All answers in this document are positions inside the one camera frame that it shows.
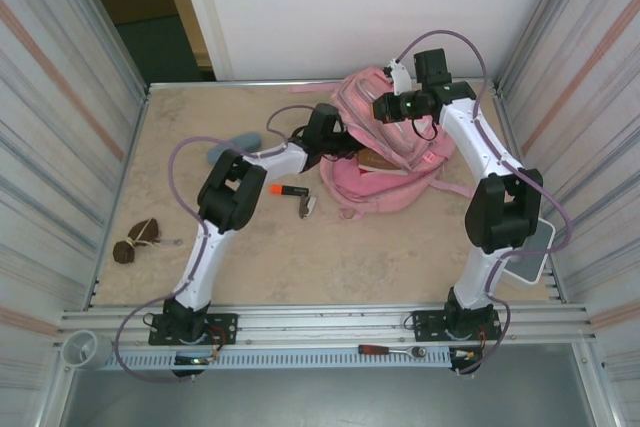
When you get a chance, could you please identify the black highlighter with orange cap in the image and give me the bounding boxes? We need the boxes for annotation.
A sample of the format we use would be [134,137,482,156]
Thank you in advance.
[268,184,311,198]

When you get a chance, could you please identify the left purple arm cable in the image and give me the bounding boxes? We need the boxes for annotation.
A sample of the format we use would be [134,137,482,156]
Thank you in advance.
[114,105,321,386]

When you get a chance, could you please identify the grey slotted cable duct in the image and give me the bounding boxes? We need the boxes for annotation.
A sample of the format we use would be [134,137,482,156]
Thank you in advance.
[108,349,454,369]

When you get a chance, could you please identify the white plastic cup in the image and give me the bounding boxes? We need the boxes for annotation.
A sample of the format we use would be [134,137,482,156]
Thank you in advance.
[60,330,111,371]

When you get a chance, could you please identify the pink student backpack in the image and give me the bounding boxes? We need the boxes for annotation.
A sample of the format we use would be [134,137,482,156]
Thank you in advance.
[288,66,474,221]

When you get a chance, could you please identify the white door frame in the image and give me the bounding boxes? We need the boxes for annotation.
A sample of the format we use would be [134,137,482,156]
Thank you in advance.
[154,0,236,82]

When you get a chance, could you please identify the red-handled ratchet wrench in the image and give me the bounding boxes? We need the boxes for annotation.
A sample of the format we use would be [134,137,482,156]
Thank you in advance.
[357,344,427,359]

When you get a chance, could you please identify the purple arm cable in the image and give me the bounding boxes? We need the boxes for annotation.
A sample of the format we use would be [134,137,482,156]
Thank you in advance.
[114,105,321,386]
[397,29,574,376]

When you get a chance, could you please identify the grey stapler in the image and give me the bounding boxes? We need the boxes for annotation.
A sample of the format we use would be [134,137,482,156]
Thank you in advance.
[298,194,319,221]

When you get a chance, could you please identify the small circuit board with wires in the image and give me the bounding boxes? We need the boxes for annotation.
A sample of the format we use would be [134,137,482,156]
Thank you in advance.
[173,354,221,367]
[449,346,485,363]

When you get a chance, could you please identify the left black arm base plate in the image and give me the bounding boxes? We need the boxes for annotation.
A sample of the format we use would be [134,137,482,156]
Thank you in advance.
[148,313,239,347]

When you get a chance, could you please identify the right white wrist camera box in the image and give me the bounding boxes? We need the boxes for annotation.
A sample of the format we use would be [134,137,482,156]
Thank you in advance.
[383,59,414,98]

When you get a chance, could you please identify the blue-grey pencil case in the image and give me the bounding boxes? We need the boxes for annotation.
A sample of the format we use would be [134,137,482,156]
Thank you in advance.
[207,130,263,167]

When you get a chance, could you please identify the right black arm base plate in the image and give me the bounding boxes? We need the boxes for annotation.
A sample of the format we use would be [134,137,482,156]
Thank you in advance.
[412,309,503,343]

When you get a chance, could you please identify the brown tied bundle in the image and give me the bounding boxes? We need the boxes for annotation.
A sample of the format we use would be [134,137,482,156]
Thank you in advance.
[112,218,161,266]

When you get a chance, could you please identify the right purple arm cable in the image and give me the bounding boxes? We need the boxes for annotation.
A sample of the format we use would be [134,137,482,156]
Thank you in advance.
[397,29,574,376]

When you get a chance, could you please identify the aluminium mounting rail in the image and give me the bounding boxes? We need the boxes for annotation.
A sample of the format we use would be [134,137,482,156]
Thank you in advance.
[59,302,599,346]

